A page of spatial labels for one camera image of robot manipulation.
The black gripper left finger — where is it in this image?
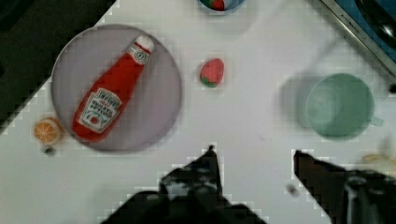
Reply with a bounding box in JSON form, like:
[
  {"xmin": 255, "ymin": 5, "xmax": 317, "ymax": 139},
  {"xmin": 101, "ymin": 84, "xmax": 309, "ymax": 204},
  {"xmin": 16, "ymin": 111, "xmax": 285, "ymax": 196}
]
[{"xmin": 102, "ymin": 146, "xmax": 267, "ymax": 224}]

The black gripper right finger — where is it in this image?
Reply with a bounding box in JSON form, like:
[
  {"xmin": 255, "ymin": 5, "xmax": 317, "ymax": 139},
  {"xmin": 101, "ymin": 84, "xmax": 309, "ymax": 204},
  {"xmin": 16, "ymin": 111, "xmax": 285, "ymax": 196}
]
[{"xmin": 293, "ymin": 150, "xmax": 396, "ymax": 224}]

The green plastic strainer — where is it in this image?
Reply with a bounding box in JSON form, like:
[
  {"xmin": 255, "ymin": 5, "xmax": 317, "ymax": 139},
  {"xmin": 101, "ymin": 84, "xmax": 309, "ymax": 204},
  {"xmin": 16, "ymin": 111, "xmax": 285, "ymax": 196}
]
[{"xmin": 303, "ymin": 74, "xmax": 384, "ymax": 140}]

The grey round plate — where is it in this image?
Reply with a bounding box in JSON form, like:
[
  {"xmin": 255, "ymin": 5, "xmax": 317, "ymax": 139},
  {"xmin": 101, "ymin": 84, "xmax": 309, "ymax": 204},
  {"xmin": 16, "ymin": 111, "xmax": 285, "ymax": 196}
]
[{"xmin": 51, "ymin": 24, "xmax": 183, "ymax": 151}]

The toy strawberry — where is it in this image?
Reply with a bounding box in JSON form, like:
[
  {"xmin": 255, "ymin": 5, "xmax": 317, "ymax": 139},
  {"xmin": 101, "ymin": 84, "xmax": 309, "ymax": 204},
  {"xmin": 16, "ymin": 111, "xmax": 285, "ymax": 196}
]
[{"xmin": 200, "ymin": 58, "xmax": 224, "ymax": 88}]

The red ketchup bottle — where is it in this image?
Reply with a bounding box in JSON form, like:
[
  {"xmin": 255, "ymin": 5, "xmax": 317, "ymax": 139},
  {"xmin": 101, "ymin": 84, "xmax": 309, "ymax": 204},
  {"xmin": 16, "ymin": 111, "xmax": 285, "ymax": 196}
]
[{"xmin": 72, "ymin": 35, "xmax": 155, "ymax": 142}]

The orange slice toy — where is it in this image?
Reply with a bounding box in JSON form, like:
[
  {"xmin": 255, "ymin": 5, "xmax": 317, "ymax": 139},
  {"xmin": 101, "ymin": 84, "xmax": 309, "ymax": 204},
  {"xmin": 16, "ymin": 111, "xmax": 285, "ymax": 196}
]
[{"xmin": 33, "ymin": 118, "xmax": 64, "ymax": 146}]

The black toaster oven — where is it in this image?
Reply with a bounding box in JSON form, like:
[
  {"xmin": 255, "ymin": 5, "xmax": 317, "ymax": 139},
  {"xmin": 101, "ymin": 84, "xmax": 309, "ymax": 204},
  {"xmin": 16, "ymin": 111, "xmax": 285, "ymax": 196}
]
[{"xmin": 319, "ymin": 0, "xmax": 396, "ymax": 79}]

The red green toy in bowl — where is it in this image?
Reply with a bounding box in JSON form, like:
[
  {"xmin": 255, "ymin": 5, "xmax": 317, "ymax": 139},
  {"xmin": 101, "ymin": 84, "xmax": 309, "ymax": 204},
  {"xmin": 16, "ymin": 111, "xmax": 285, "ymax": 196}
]
[{"xmin": 205, "ymin": 0, "xmax": 225, "ymax": 11}]

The blue bowl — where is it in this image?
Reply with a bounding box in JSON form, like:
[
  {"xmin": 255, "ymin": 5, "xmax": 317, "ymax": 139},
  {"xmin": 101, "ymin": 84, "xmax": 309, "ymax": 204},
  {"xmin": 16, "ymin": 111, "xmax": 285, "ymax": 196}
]
[{"xmin": 198, "ymin": 0, "xmax": 246, "ymax": 13}]

